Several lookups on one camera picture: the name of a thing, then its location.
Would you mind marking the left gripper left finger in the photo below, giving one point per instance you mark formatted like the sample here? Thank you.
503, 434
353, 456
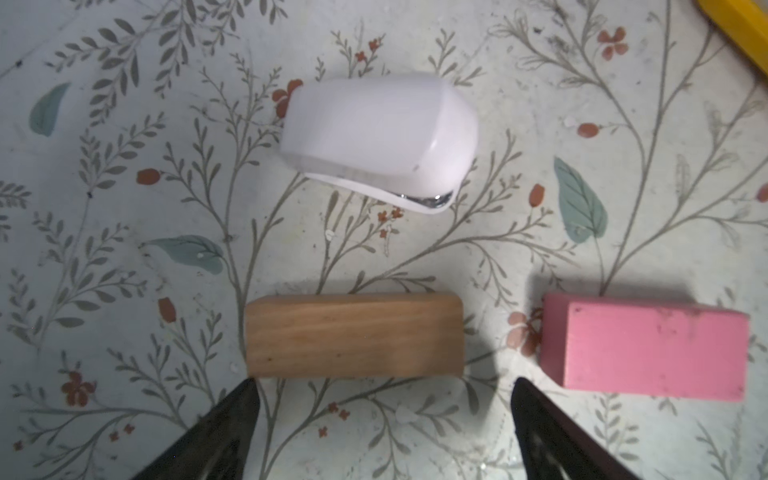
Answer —
217, 446

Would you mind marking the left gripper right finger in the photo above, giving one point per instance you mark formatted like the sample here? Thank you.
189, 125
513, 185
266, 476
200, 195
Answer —
552, 445

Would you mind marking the plain wood rectangular block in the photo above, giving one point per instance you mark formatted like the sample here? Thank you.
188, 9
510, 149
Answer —
400, 335

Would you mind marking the pink rectangular block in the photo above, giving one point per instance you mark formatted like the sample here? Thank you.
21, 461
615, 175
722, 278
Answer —
653, 348

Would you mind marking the white mini stapler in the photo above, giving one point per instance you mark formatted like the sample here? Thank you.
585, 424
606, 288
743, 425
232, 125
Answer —
407, 140

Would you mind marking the yellow calculator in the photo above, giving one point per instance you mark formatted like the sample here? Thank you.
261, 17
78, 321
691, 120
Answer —
745, 24

